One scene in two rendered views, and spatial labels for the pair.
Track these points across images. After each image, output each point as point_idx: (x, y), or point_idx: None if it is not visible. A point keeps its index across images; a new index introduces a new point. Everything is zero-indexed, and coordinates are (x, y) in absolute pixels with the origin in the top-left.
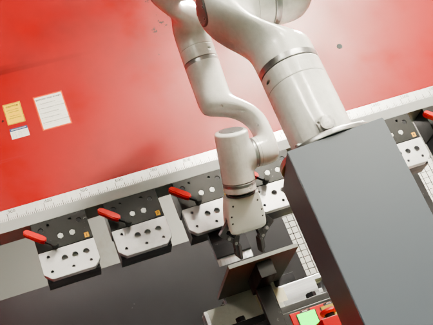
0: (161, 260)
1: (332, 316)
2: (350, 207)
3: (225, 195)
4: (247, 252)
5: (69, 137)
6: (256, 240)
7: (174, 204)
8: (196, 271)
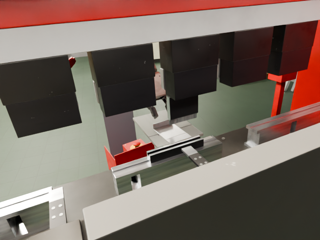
0: None
1: (136, 140)
2: None
3: (157, 72)
4: (172, 120)
5: None
6: (155, 110)
7: (218, 46)
8: None
